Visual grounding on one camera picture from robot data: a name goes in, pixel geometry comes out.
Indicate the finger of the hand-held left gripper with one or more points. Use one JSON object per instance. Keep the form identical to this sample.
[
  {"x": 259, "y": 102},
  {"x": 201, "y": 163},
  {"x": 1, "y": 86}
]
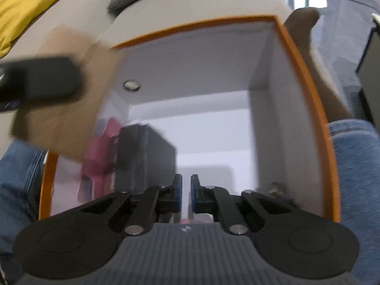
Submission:
[{"x": 44, "y": 80}]

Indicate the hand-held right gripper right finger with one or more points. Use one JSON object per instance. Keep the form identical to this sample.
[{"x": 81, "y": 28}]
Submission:
[{"x": 194, "y": 190}]

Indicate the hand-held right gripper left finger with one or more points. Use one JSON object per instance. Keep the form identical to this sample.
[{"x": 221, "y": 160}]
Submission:
[{"x": 178, "y": 190}]

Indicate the grey box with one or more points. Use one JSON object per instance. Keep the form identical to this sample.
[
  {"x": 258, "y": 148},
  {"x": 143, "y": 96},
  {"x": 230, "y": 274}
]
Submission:
[{"x": 145, "y": 160}]

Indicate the brown cardboard box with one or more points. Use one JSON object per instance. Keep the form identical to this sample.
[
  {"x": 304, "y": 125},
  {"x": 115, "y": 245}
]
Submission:
[{"x": 74, "y": 124}]

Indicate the pink packet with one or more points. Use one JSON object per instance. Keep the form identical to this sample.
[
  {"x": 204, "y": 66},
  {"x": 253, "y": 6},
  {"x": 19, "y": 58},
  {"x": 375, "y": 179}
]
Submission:
[{"x": 98, "y": 160}]

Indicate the orange storage box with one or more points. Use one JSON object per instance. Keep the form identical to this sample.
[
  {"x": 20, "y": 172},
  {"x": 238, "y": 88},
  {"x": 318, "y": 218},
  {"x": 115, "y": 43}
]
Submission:
[{"x": 207, "y": 65}]

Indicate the yellow cushion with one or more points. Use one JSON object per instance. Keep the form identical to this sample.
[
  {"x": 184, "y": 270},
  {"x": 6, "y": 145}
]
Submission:
[{"x": 26, "y": 12}]

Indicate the person's foot in brown sock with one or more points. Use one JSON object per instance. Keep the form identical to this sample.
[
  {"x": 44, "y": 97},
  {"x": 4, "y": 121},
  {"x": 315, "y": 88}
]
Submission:
[{"x": 302, "y": 26}]

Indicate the black furniture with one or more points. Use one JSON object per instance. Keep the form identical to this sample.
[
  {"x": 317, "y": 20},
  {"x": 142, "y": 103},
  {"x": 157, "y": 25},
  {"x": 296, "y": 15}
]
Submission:
[{"x": 371, "y": 65}]

